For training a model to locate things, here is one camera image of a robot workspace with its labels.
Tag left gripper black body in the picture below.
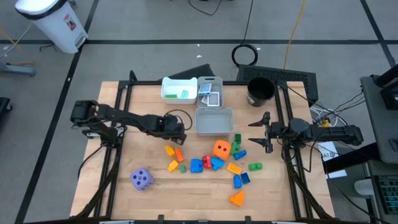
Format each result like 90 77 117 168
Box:
159 113 188 140

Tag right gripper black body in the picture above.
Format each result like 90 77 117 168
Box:
263 111 285 154

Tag large blue building block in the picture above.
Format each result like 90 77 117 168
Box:
190 158 204 174

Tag green building block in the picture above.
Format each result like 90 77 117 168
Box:
229 141 241 156

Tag black cup with white logo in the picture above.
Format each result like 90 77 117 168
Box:
246 77 276 108

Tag yellow studded brick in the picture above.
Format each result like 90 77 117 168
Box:
226 162 243 175

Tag light blue T-shaped block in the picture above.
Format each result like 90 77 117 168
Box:
210 156 225 171

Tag white teal card box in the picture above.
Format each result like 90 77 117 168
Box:
198 82 213 96

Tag purple foam die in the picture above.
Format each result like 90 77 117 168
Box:
129 167 155 192

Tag orange wedge block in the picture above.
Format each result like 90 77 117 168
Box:
229 190 246 207

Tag large grey plastic bin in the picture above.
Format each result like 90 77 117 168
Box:
194 107 234 137

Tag orange foam die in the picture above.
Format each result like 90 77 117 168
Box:
211 139 233 162

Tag white plastic bin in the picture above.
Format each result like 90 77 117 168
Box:
160 77 198 105

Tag white paper sheet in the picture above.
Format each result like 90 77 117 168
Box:
317 141 340 162
325 169 348 180

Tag black perforated case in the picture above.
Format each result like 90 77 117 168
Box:
236 64 319 106

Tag black flat panel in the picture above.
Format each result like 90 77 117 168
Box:
166 63 215 82

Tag small grey plastic bin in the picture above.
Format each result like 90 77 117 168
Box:
196 76 224 110

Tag grey desk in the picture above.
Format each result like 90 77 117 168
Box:
360 74 398 164

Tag grey rounded object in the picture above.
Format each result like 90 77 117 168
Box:
354 179 376 197

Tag black desk monitor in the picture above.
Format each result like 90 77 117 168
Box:
369 63 398 110

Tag keyboard with coloured lights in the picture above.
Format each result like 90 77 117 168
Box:
374 174 398 215

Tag white trash can black rim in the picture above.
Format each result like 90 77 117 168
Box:
14 0 89 55

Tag grey chair base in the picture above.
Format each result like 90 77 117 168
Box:
0 61 37 78

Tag black floor object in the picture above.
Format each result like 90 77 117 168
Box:
0 96 13 121

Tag black coiled hanging cable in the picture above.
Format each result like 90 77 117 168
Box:
231 0 259 67

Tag yellow hanging cable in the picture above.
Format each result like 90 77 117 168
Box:
283 0 307 70

